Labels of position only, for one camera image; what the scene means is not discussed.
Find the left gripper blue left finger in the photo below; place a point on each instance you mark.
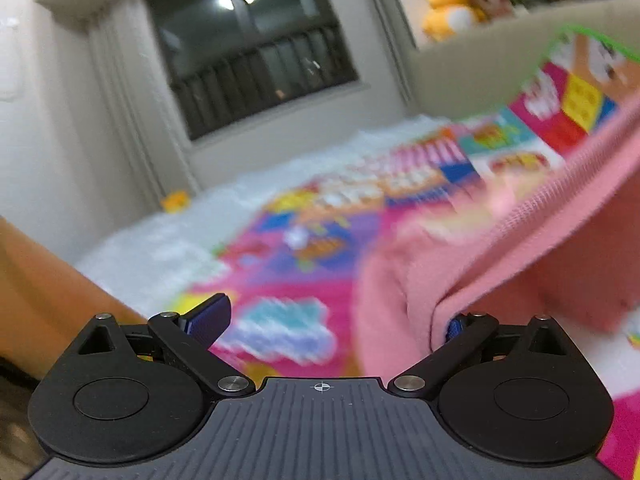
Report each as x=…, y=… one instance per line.
x=185, y=340

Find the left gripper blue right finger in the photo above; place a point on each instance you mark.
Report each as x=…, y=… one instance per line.
x=466, y=333

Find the pink knitted sweater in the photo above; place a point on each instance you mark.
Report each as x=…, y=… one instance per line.
x=568, y=247

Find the white bed sheet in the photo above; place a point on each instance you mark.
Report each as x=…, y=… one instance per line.
x=149, y=264

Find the colourful cartoon play mat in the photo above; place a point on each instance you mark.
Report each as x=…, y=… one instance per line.
x=544, y=399

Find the small orange toy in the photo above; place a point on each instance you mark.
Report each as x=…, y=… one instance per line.
x=176, y=202

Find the person's bare leg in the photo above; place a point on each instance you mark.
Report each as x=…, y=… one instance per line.
x=45, y=303

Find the white curtain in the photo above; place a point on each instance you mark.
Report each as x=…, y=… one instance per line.
x=135, y=83

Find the beige padded headboard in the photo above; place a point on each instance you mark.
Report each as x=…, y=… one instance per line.
x=483, y=67

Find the dark barred window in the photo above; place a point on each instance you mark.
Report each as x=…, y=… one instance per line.
x=228, y=60

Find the yellow plush duck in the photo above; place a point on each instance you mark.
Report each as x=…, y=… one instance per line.
x=448, y=18

